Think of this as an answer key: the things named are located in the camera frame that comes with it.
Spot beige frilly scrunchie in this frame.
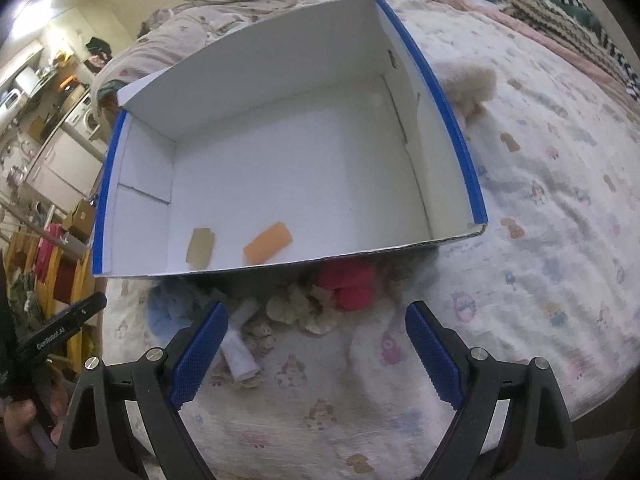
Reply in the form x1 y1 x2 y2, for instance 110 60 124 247
266 283 342 336

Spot white cartoon print bedspread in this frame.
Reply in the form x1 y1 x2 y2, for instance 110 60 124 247
98 0 640 480

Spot white washing machine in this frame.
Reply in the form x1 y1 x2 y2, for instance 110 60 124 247
63 92 107 155

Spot brown zigzag knitted blanket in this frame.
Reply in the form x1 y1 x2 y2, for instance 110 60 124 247
500 0 639 114

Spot brown cardboard box on floor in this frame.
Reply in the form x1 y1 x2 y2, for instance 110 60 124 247
62 200 96 243

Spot light blue fluffy scrunchie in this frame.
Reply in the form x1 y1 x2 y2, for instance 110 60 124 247
146 276 209 346

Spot person's left hand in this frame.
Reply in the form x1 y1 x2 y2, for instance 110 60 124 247
1 365 68 469

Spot beige translucent soft piece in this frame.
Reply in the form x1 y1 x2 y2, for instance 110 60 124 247
186 228 215 270

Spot red pink soft object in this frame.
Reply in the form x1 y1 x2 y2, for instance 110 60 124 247
316 259 375 312

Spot orange soft sponge piece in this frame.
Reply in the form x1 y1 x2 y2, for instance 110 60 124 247
243 221 293 266

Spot blue and white cardboard box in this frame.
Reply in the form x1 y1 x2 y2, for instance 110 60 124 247
92 0 488 278

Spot white kitchen cabinet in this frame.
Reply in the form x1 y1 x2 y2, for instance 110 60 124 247
24 128 103 211

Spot yellow wooden rack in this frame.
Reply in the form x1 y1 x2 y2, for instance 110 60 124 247
3 226 104 377

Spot black white striped cloth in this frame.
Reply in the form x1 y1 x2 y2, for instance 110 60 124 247
560 0 639 102

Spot cream fluffy plush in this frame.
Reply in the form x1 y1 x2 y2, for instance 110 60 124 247
433 60 497 132

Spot grey floral duvet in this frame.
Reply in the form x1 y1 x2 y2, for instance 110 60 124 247
90 0 297 110

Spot white sock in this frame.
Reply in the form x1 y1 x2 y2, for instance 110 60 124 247
220 298 259 382

